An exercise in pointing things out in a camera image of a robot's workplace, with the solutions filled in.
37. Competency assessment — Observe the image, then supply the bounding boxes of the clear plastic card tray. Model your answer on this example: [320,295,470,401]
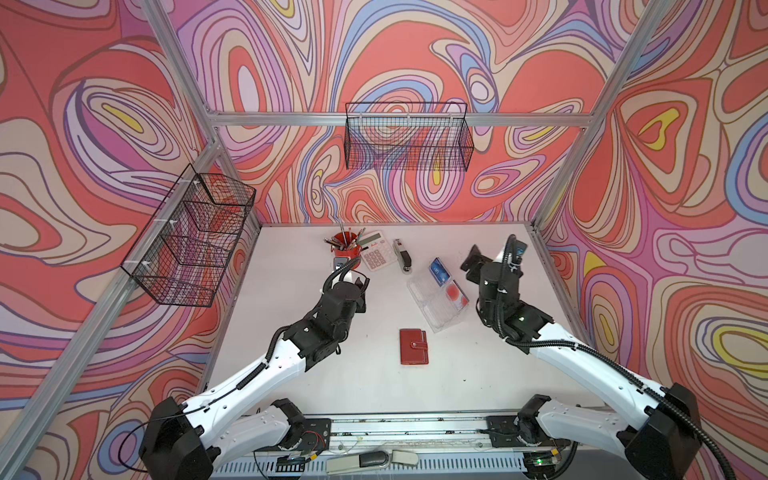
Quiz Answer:
[407,265,469,333]

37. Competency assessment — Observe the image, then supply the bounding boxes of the red leather card holder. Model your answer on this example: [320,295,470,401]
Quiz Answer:
[399,329,429,366]

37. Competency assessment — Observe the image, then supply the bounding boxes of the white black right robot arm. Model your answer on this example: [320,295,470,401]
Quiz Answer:
[461,236,736,479]

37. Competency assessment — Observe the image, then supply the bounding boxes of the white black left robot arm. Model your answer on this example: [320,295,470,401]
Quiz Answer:
[137,265,370,479]

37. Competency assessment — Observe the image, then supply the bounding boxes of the red credit card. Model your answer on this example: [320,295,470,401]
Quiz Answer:
[444,280,469,311]

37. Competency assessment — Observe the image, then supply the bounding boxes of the blue credit card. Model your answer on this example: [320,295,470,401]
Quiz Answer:
[429,257,451,287]

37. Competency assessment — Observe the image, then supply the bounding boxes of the red pen cup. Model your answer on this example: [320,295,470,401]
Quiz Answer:
[332,246,361,258]

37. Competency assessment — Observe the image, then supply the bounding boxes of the pens in cup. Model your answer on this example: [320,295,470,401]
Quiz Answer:
[323,227,366,251]

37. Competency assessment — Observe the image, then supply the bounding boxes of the white calculator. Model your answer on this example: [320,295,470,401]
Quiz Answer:
[358,231,397,272]

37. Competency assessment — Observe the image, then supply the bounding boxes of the black silver stapler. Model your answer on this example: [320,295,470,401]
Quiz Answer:
[393,239,412,274]

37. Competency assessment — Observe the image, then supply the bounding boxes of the black wire basket back wall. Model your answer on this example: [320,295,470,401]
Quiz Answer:
[343,101,475,172]

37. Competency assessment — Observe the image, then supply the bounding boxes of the black wire basket wall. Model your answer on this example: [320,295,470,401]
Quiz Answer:
[343,101,475,172]
[120,166,256,307]

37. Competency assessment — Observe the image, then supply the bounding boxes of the black wire basket left wall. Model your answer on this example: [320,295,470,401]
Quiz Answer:
[120,166,256,307]

